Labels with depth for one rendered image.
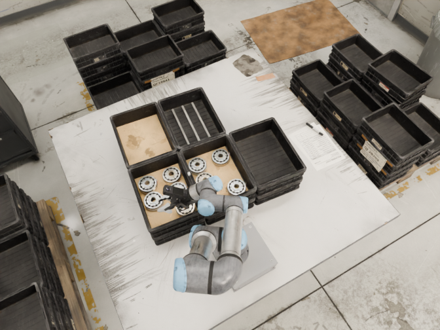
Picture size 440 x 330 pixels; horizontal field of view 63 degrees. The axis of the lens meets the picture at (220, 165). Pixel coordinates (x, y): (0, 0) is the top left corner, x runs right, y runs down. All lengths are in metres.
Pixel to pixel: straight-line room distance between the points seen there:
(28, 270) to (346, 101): 2.58
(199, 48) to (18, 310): 2.43
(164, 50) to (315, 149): 1.62
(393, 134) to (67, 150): 2.24
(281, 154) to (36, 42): 3.21
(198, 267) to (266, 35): 3.22
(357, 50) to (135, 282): 2.68
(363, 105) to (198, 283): 2.23
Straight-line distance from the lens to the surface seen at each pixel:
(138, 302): 1.99
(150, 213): 1.99
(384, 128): 2.90
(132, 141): 2.25
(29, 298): 2.44
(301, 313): 2.69
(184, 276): 1.30
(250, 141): 2.18
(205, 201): 1.57
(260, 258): 1.89
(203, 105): 2.36
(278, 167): 2.10
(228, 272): 1.31
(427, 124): 3.37
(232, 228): 1.45
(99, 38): 3.55
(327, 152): 2.37
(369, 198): 2.28
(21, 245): 2.70
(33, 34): 4.70
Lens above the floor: 2.61
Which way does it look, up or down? 59 degrees down
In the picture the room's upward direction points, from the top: 2 degrees counter-clockwise
